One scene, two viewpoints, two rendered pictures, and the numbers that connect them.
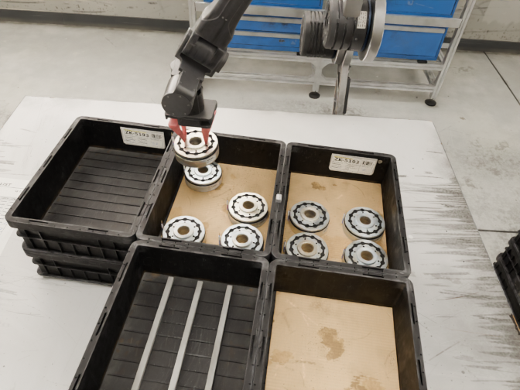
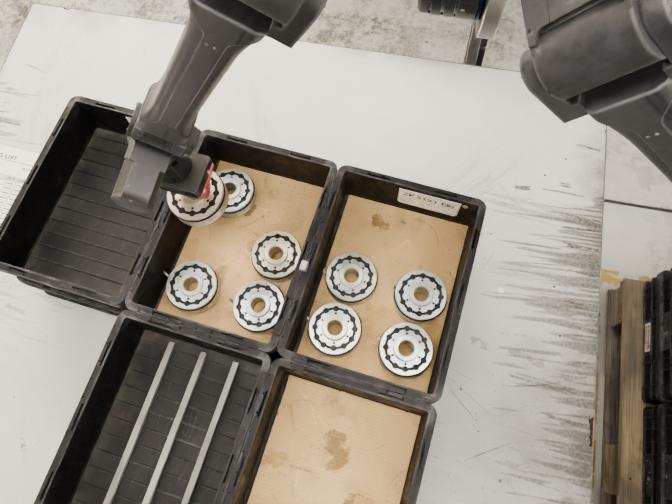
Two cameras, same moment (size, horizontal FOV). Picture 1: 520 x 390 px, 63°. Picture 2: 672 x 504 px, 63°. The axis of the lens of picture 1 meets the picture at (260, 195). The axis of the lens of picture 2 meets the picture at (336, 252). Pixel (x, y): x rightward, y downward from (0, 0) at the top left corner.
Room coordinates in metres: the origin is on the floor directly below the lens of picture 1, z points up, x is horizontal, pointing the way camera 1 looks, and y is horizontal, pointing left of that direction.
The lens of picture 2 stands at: (0.42, -0.20, 1.90)
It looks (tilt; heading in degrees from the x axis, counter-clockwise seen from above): 70 degrees down; 18
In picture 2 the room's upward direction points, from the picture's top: 6 degrees counter-clockwise
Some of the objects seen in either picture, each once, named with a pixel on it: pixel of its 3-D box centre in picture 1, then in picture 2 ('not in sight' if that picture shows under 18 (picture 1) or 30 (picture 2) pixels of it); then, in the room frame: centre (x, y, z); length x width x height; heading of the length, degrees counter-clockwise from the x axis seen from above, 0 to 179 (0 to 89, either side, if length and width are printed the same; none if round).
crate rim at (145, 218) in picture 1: (219, 186); (236, 234); (0.75, 0.10, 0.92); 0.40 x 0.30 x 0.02; 175
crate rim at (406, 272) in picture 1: (340, 203); (385, 276); (0.73, -0.20, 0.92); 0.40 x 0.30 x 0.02; 175
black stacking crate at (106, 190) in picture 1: (107, 186); (108, 205); (0.77, 0.40, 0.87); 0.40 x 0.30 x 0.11; 175
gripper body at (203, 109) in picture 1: (189, 100); (169, 162); (0.76, 0.16, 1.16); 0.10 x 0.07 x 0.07; 85
